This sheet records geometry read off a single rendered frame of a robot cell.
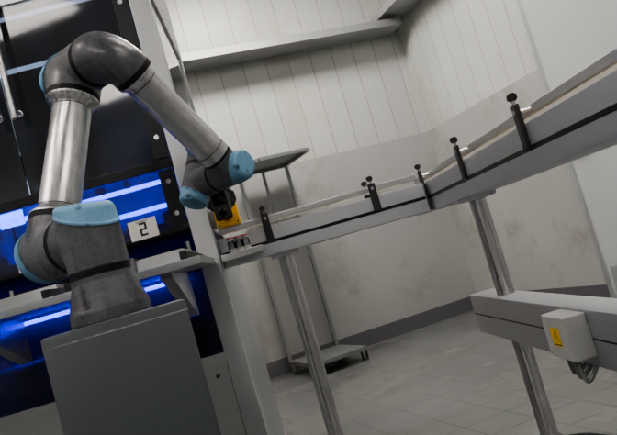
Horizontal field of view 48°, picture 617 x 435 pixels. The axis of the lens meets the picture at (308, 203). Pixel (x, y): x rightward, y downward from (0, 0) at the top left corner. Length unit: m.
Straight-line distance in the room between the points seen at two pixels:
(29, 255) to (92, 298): 0.20
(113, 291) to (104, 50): 0.53
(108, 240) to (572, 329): 0.91
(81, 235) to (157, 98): 0.39
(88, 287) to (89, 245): 0.08
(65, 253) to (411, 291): 4.82
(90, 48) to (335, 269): 4.40
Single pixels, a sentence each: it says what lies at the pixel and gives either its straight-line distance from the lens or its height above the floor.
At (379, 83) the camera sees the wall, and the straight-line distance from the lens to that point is 6.26.
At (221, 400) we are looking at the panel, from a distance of 2.16.
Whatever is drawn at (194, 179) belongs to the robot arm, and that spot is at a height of 1.06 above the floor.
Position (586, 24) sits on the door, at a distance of 4.55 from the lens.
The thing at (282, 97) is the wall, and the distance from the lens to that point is 5.92.
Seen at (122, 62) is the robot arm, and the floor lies 1.30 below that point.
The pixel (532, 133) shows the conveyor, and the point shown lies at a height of 0.91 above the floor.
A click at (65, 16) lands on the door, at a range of 2.36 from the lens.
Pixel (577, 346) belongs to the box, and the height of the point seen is 0.49.
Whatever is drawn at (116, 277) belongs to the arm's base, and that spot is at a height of 0.86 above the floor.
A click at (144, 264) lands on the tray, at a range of 1.87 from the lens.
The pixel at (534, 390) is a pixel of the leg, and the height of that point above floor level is 0.28.
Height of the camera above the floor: 0.79
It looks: 5 degrees up
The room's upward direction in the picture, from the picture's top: 16 degrees counter-clockwise
